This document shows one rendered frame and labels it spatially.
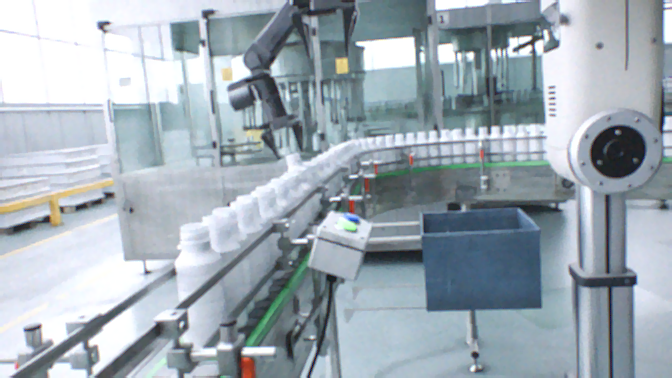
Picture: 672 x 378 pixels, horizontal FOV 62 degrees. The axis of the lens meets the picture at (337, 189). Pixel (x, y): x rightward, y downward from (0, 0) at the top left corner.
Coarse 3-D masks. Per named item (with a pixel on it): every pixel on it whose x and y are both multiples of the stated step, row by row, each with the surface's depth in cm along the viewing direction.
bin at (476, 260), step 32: (384, 224) 178; (416, 224) 176; (448, 224) 181; (480, 224) 179; (512, 224) 178; (448, 256) 152; (480, 256) 150; (512, 256) 149; (352, 288) 183; (448, 288) 153; (480, 288) 152; (512, 288) 151
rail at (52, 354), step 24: (312, 192) 134; (288, 216) 108; (144, 288) 65; (120, 312) 60; (240, 312) 77; (72, 336) 52; (144, 336) 51; (216, 336) 68; (48, 360) 48; (120, 360) 46
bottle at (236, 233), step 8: (224, 208) 87; (232, 208) 86; (232, 216) 84; (232, 224) 84; (232, 232) 84; (240, 232) 85; (240, 240) 84; (248, 256) 86; (248, 264) 86; (248, 272) 86; (248, 280) 85; (248, 288) 85; (248, 304) 85; (248, 312) 86
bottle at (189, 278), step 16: (192, 224) 75; (192, 240) 72; (208, 240) 73; (192, 256) 72; (208, 256) 72; (192, 272) 71; (208, 272) 72; (192, 288) 72; (208, 304) 72; (224, 304) 74; (192, 320) 72; (208, 320) 72; (192, 336) 73; (208, 336) 73
